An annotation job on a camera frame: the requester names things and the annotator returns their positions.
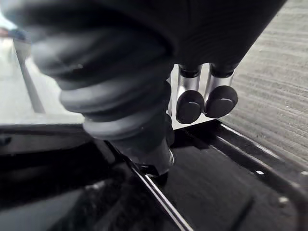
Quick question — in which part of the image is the right robot hand, black cloth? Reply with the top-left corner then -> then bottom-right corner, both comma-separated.
1,0 -> 287,178

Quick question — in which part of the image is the black dishwasher body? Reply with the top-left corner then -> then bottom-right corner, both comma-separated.
0,123 -> 186,231

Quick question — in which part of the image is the black dishwasher door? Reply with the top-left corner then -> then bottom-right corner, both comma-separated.
103,119 -> 308,231

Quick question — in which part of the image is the grey cabinet edge strip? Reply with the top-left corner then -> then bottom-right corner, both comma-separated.
12,37 -> 47,114

